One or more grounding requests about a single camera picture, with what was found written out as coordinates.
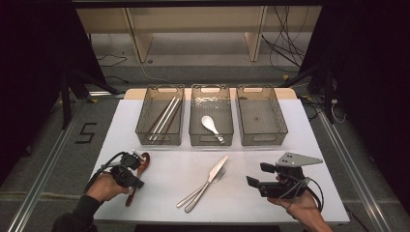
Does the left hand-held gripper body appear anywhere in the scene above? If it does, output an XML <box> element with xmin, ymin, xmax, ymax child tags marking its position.
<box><xmin>110</xmin><ymin>153</ymin><xmax>146</xmax><ymax>188</ymax></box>

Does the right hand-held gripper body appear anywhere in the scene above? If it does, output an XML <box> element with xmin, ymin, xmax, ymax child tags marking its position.
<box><xmin>257</xmin><ymin>152</ymin><xmax>324</xmax><ymax>199</ymax></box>

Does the brown wooden spoon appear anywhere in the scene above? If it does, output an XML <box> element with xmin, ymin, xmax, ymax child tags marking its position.
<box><xmin>125</xmin><ymin>152</ymin><xmax>151</xmax><ymax>208</ymax></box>

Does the steel fork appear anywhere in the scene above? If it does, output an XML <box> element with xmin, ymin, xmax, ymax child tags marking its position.
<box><xmin>176</xmin><ymin>167</ymin><xmax>227</xmax><ymax>209</ymax></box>

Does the transparent grey plastic bin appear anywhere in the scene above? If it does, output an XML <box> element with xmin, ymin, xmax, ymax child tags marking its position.
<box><xmin>189</xmin><ymin>83</ymin><xmax>235</xmax><ymax>147</ymax></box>
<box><xmin>134</xmin><ymin>84</ymin><xmax>186</xmax><ymax>147</ymax></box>
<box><xmin>235</xmin><ymin>84</ymin><xmax>289</xmax><ymax>147</ymax></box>

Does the white chopstick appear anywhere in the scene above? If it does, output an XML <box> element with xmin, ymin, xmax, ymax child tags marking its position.
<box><xmin>152</xmin><ymin>98</ymin><xmax>182</xmax><ymax>143</ymax></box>
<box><xmin>148</xmin><ymin>96</ymin><xmax>177</xmax><ymax>141</ymax></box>

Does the white ceramic spoon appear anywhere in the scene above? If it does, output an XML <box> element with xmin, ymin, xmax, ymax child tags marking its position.
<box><xmin>201</xmin><ymin>115</ymin><xmax>226</xmax><ymax>145</ymax></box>

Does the person's left hand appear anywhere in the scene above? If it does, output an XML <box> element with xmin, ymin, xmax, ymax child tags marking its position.
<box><xmin>86</xmin><ymin>172</ymin><xmax>130</xmax><ymax>203</ymax></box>

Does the person's right hand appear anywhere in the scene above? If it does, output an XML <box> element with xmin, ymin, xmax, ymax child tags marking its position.
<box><xmin>267</xmin><ymin>191</ymin><xmax>323</xmax><ymax>226</ymax></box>

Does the steel table knife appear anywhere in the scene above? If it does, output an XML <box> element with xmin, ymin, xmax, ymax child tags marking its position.
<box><xmin>184</xmin><ymin>155</ymin><xmax>229</xmax><ymax>214</ymax></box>

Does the black tripod stand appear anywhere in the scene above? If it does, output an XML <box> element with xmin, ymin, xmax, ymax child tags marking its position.
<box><xmin>59</xmin><ymin>68</ymin><xmax>122</xmax><ymax>130</ymax></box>
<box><xmin>279</xmin><ymin>62</ymin><xmax>338</xmax><ymax>125</ymax></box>

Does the black curtain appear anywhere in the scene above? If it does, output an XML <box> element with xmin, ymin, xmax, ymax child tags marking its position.
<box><xmin>298</xmin><ymin>0</ymin><xmax>410</xmax><ymax>207</ymax></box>
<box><xmin>0</xmin><ymin>0</ymin><xmax>108</xmax><ymax>187</ymax></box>

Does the light wooden desk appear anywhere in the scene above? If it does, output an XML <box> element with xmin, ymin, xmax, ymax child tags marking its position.
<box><xmin>76</xmin><ymin>5</ymin><xmax>323</xmax><ymax>64</ymax></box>

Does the left hand-held gripper black cable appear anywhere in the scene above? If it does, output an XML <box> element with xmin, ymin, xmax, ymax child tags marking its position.
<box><xmin>84</xmin><ymin>151</ymin><xmax>129</xmax><ymax>194</ymax></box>

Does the hand-held gripper black cable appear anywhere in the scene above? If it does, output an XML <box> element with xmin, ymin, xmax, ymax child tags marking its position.
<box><xmin>84</xmin><ymin>151</ymin><xmax>129</xmax><ymax>194</ymax></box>
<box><xmin>279</xmin><ymin>176</ymin><xmax>324</xmax><ymax>213</ymax></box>

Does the right hand-held gripper black cable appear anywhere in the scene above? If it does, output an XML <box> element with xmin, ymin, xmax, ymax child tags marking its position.
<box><xmin>279</xmin><ymin>176</ymin><xmax>324</xmax><ymax>213</ymax></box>

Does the aluminium floor rail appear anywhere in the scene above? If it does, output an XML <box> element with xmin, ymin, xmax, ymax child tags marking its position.
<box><xmin>317</xmin><ymin>109</ymin><xmax>394</xmax><ymax>232</ymax></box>
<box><xmin>6</xmin><ymin>99</ymin><xmax>89</xmax><ymax>232</ymax></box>

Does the short aluminium rail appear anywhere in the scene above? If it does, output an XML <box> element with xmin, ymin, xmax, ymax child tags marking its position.
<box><xmin>88</xmin><ymin>91</ymin><xmax>126</xmax><ymax>99</ymax></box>

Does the white floor cable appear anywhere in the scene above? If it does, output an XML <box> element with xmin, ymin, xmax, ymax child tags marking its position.
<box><xmin>137</xmin><ymin>60</ymin><xmax>170</xmax><ymax>83</ymax></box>

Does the black floor cable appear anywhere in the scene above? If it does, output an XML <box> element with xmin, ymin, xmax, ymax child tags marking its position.
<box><xmin>98</xmin><ymin>52</ymin><xmax>129</xmax><ymax>68</ymax></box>

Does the bundle of black cables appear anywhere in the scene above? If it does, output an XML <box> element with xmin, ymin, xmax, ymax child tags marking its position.
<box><xmin>260</xmin><ymin>5</ymin><xmax>311</xmax><ymax>73</ymax></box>

